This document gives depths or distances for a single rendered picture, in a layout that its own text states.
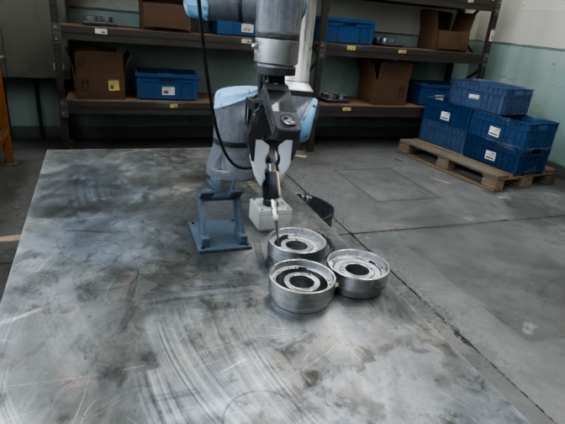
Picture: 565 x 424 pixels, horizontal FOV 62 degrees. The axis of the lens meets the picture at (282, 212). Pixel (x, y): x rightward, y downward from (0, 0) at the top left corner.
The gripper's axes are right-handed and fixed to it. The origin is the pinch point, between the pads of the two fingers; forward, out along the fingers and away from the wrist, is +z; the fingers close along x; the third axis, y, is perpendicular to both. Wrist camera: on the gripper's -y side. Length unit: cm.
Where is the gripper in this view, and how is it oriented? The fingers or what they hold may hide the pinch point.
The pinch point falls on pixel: (270, 180)
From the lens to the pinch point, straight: 87.1
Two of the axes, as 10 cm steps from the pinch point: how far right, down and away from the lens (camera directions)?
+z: -0.8, 9.2, 3.8
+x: -9.4, 0.5, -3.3
